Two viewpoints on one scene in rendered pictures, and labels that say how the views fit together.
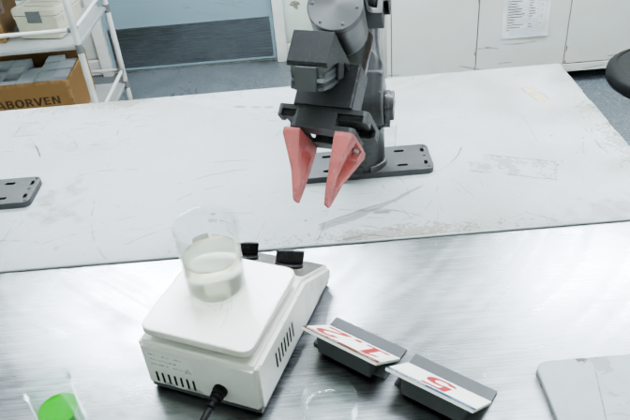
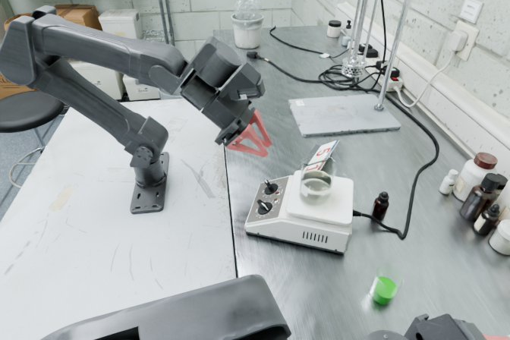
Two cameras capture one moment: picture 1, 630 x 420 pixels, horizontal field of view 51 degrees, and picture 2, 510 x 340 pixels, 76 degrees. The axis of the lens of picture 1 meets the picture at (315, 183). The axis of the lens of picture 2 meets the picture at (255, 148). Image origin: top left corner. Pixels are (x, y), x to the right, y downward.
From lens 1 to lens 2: 0.86 m
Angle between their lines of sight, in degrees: 76
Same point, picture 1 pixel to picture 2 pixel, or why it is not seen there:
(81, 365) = (340, 301)
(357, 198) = (186, 183)
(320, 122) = (248, 114)
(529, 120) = not seen: hidden behind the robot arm
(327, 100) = (240, 105)
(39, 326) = not seen: outside the picture
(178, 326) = (346, 206)
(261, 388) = not seen: hidden behind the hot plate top
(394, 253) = (237, 169)
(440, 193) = (190, 152)
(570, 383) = (310, 127)
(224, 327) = (341, 189)
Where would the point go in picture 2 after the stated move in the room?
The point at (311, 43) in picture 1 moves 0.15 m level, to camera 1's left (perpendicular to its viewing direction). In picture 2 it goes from (250, 71) to (264, 117)
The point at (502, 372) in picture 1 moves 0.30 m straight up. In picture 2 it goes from (306, 143) to (319, 33)
